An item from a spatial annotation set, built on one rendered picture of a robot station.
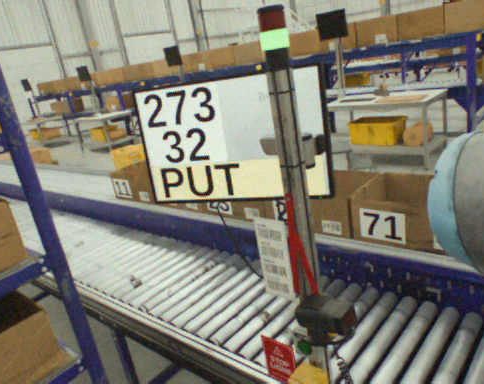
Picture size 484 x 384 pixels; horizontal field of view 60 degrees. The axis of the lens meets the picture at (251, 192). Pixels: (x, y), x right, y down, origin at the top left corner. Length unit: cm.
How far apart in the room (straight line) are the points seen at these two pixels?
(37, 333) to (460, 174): 69
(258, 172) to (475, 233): 63
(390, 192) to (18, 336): 140
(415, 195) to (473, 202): 130
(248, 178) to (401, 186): 88
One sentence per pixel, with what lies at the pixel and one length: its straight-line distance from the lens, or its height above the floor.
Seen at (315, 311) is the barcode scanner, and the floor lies 108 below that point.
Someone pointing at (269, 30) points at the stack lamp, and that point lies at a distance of 80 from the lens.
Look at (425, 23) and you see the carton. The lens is 608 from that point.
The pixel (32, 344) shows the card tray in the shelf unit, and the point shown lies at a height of 119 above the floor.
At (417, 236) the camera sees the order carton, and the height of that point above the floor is 94.
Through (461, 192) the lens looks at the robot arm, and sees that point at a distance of 46.
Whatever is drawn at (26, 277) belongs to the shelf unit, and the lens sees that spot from 75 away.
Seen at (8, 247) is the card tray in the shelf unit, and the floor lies 137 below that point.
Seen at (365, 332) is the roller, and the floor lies 74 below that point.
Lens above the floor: 159
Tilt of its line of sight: 18 degrees down
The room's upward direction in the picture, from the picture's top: 10 degrees counter-clockwise
